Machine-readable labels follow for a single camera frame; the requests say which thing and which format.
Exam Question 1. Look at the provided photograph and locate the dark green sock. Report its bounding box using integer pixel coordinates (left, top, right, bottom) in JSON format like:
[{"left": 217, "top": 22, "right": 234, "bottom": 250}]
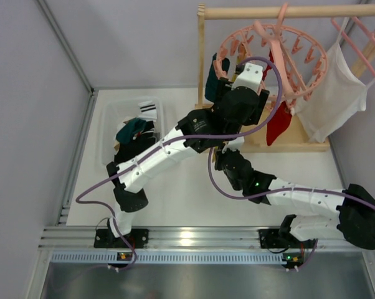
[
  {"left": 115, "top": 118, "right": 146, "bottom": 145},
  {"left": 204, "top": 54, "right": 218, "bottom": 103}
]

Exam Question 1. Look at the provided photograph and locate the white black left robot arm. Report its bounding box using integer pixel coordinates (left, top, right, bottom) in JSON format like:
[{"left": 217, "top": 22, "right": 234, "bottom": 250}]
[{"left": 107, "top": 76, "right": 270, "bottom": 238}]

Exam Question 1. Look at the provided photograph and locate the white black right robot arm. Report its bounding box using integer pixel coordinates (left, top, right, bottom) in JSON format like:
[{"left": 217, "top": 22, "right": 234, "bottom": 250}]
[{"left": 214, "top": 149, "right": 375, "bottom": 250}]

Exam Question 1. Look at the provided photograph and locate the pink round clip hanger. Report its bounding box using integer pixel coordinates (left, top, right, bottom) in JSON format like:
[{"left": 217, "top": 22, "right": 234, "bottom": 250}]
[{"left": 213, "top": 2, "right": 328, "bottom": 110}]

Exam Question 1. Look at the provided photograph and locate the pink clothes hanger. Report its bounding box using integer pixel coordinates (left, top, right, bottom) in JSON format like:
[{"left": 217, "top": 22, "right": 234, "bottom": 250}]
[{"left": 330, "top": 17, "right": 375, "bottom": 88}]

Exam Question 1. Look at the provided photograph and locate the red sock front right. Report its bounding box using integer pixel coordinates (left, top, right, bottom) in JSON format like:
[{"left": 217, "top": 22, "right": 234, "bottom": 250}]
[{"left": 266, "top": 102, "right": 292, "bottom": 146}]

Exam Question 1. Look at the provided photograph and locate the yellow bear pattern sock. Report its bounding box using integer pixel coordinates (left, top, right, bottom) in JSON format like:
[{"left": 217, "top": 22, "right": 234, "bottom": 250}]
[{"left": 233, "top": 43, "right": 247, "bottom": 80}]

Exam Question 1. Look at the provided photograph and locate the wooden clothes rack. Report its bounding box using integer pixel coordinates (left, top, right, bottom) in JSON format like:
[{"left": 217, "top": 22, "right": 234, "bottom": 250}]
[{"left": 195, "top": 4, "right": 375, "bottom": 153}]

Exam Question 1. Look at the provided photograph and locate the white black striped sock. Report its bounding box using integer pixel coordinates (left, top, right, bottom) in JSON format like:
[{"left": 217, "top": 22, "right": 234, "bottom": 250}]
[{"left": 136, "top": 100, "right": 160, "bottom": 122}]

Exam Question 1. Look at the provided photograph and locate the black sock in basket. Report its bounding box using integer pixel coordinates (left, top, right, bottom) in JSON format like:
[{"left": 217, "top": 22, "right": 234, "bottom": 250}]
[{"left": 114, "top": 121, "right": 158, "bottom": 164}]

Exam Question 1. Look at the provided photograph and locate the white plastic basket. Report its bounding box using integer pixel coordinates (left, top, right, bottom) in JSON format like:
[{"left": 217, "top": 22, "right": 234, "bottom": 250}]
[{"left": 97, "top": 96, "right": 168, "bottom": 166}]

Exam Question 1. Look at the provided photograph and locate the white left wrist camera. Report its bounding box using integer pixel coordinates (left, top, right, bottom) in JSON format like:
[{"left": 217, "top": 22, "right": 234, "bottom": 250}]
[{"left": 232, "top": 62, "right": 263, "bottom": 92}]

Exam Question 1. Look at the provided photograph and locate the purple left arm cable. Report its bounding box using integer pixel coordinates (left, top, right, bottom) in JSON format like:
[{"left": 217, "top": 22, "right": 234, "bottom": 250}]
[{"left": 75, "top": 55, "right": 283, "bottom": 268}]

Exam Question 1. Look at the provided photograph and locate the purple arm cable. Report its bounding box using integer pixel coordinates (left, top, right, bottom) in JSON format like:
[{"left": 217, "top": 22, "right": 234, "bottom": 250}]
[
  {"left": 75, "top": 55, "right": 283, "bottom": 268},
  {"left": 207, "top": 146, "right": 375, "bottom": 244}
]

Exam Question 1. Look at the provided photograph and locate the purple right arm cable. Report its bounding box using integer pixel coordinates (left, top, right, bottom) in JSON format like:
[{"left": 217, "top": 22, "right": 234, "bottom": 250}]
[{"left": 207, "top": 146, "right": 375, "bottom": 244}]

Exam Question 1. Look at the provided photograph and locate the red sock inside ring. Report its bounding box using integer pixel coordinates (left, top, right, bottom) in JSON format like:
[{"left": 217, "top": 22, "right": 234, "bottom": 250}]
[{"left": 262, "top": 48, "right": 275, "bottom": 84}]

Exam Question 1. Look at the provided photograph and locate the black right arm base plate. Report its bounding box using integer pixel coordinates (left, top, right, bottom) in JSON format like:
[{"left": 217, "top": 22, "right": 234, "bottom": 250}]
[{"left": 259, "top": 229, "right": 301, "bottom": 249}]

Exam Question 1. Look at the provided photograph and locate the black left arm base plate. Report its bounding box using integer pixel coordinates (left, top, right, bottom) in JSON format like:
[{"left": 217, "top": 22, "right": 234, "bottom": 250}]
[{"left": 93, "top": 229, "right": 149, "bottom": 249}]

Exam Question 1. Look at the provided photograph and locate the white slotted cable duct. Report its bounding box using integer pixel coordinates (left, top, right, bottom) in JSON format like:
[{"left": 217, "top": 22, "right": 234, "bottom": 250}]
[{"left": 51, "top": 250, "right": 301, "bottom": 265}]

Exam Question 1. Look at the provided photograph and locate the aluminium mounting rail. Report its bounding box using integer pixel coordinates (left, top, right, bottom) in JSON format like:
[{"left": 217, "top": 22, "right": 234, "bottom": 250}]
[{"left": 37, "top": 226, "right": 356, "bottom": 250}]

